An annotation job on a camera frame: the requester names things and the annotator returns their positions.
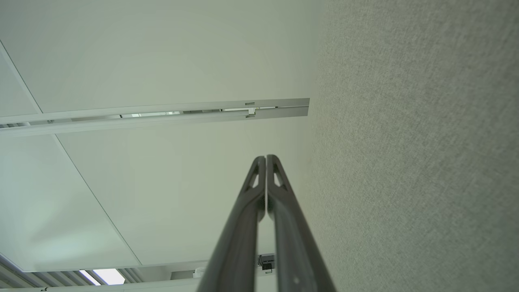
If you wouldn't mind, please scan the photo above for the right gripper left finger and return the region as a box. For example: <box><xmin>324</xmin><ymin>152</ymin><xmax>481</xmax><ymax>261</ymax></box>
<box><xmin>196</xmin><ymin>156</ymin><xmax>266</xmax><ymax>292</ymax></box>

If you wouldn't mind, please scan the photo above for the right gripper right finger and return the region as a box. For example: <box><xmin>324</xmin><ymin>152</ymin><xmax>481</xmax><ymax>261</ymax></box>
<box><xmin>266</xmin><ymin>154</ymin><xmax>337</xmax><ymax>292</ymax></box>

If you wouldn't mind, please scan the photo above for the small black white device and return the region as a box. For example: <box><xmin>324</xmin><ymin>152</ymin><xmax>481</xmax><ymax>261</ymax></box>
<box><xmin>257</xmin><ymin>253</ymin><xmax>277</xmax><ymax>275</ymax></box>

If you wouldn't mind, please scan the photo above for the white ceiling light panel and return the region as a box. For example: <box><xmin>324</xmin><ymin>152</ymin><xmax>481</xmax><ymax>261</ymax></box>
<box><xmin>79</xmin><ymin>268</ymin><xmax>127</xmax><ymax>286</ymax></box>

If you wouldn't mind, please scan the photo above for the grey partition post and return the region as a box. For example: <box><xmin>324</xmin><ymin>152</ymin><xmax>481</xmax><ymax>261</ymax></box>
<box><xmin>0</xmin><ymin>97</ymin><xmax>311</xmax><ymax>137</ymax></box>

